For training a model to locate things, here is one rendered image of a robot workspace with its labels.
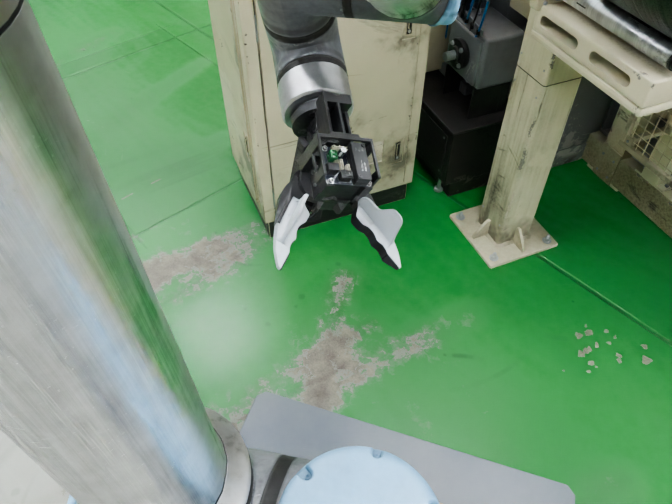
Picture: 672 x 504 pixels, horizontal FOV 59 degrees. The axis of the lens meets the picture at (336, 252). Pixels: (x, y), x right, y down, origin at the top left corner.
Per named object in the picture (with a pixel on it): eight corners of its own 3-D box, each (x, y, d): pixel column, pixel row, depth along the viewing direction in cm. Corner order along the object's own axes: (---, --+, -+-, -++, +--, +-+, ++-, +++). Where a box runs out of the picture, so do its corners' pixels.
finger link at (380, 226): (418, 254, 66) (363, 192, 66) (392, 273, 71) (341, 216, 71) (433, 239, 68) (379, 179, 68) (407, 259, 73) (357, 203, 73)
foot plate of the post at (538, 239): (448, 216, 210) (450, 208, 207) (512, 197, 217) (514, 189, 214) (490, 269, 193) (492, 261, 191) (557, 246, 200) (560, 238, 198)
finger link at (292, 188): (267, 213, 65) (301, 162, 70) (262, 220, 66) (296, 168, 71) (302, 237, 66) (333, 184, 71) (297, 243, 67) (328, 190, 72)
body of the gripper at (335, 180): (322, 179, 62) (305, 86, 67) (294, 215, 69) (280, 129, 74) (384, 183, 66) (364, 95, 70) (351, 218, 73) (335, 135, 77)
